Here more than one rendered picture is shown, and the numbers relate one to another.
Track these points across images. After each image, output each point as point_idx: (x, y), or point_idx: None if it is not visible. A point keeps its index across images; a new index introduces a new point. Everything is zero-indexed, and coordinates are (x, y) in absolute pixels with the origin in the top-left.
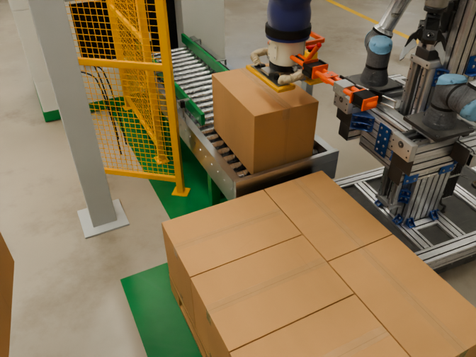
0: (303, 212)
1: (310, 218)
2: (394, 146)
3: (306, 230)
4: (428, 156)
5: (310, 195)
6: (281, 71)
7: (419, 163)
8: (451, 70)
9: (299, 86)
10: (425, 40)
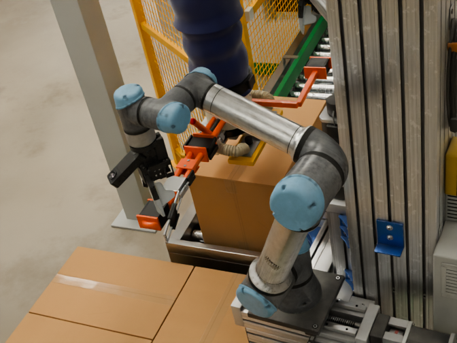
0: (188, 317)
1: (183, 329)
2: None
3: (160, 338)
4: (270, 333)
5: (224, 303)
6: None
7: (258, 336)
8: (347, 227)
9: None
10: (107, 178)
